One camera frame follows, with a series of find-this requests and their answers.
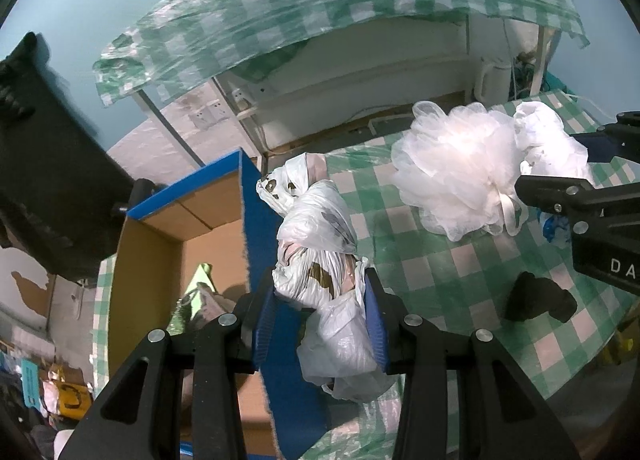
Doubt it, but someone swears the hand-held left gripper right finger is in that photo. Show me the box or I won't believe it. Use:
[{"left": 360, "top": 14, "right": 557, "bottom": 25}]
[{"left": 364, "top": 270, "right": 581, "bottom": 460}]

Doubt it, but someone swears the blue cardboard box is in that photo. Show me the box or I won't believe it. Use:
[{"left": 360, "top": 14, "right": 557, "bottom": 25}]
[{"left": 107, "top": 149, "right": 331, "bottom": 460}]

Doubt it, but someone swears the white plain plastic bag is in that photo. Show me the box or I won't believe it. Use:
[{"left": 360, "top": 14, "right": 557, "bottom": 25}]
[{"left": 512, "top": 101, "right": 591, "bottom": 191}]

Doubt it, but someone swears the black cylindrical handle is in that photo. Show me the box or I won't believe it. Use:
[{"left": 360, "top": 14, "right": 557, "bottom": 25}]
[{"left": 112, "top": 179, "right": 168, "bottom": 216}]

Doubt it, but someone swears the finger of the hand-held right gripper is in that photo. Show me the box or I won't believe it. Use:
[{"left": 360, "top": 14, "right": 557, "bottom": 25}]
[
  {"left": 575, "top": 111, "right": 640, "bottom": 163},
  {"left": 515, "top": 174, "right": 640, "bottom": 241}
]

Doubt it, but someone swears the white printed plastic bag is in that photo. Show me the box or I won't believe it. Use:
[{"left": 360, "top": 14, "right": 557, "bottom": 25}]
[{"left": 256, "top": 152, "right": 396, "bottom": 403}]

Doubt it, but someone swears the white wall socket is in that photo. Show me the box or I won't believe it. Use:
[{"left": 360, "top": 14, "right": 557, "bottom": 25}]
[
  {"left": 232, "top": 85, "right": 258, "bottom": 111},
  {"left": 192, "top": 99, "right": 228, "bottom": 128}
]

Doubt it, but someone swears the white plastic canister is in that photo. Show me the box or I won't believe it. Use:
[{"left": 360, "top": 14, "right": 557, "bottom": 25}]
[{"left": 477, "top": 57, "right": 516, "bottom": 106}]

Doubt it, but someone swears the black soft cloth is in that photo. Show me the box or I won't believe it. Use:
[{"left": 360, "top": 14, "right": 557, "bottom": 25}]
[{"left": 504, "top": 271, "right": 578, "bottom": 325}]

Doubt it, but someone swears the blue white plastic wrapper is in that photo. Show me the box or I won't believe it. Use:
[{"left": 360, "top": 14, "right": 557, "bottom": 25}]
[{"left": 540, "top": 212, "right": 573, "bottom": 248}]

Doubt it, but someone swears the green checked tablecloth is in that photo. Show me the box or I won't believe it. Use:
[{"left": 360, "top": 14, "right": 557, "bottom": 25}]
[{"left": 92, "top": 90, "right": 640, "bottom": 460}]

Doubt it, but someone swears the yellow bag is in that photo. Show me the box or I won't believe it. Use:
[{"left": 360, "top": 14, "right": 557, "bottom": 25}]
[{"left": 47, "top": 375, "right": 93, "bottom": 421}]

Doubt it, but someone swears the white mesh bath loofah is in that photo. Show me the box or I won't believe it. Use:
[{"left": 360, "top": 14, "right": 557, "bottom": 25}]
[{"left": 390, "top": 101, "right": 531, "bottom": 242}]

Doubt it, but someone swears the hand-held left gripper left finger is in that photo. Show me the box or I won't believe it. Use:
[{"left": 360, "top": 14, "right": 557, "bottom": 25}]
[{"left": 57, "top": 285, "right": 281, "bottom": 460}]

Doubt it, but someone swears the teal paper card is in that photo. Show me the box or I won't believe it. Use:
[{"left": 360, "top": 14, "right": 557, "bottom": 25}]
[{"left": 20, "top": 359, "right": 43, "bottom": 411}]

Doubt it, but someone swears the light green cloth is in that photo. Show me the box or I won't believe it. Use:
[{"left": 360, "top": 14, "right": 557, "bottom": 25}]
[{"left": 167, "top": 264, "right": 217, "bottom": 341}]

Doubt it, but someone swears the metal table leg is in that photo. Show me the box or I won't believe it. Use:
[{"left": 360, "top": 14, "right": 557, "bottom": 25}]
[
  {"left": 132, "top": 90, "right": 206, "bottom": 168},
  {"left": 530, "top": 25, "right": 558, "bottom": 96}
]

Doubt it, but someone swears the white panel furniture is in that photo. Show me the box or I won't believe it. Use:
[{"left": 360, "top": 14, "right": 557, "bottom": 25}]
[{"left": 215, "top": 15, "right": 501, "bottom": 151}]

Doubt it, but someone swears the teal knitted fabric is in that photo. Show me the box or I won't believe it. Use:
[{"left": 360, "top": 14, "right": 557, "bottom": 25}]
[{"left": 542, "top": 72, "right": 576, "bottom": 96}]

